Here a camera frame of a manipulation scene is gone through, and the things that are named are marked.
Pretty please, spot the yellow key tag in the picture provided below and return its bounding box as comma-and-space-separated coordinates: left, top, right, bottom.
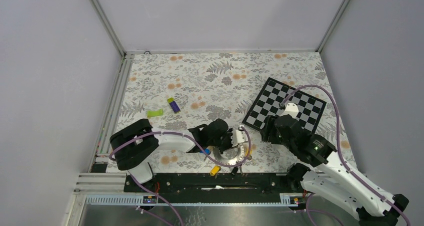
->
209, 166, 221, 176

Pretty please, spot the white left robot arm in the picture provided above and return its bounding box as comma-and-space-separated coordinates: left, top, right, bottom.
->
108, 118, 252, 192

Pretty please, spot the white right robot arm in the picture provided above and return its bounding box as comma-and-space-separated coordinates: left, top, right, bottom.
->
260, 103, 409, 226

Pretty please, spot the black white chessboard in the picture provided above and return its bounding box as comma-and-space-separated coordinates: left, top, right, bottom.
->
242, 77, 327, 133

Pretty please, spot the purple yellow marker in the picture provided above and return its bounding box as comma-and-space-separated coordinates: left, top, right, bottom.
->
167, 98, 181, 114

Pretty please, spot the green marker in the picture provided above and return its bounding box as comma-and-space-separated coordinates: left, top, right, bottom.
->
146, 109, 164, 118

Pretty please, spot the black front rail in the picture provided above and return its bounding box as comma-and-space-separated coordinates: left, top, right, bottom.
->
142, 173, 304, 193

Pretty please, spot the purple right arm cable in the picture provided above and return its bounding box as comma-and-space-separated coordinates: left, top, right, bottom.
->
284, 84, 399, 226

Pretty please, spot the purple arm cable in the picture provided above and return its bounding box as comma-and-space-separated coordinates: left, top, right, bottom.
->
284, 84, 399, 226
108, 125, 254, 226

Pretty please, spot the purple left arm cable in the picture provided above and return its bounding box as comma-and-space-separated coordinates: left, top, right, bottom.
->
108, 125, 254, 226

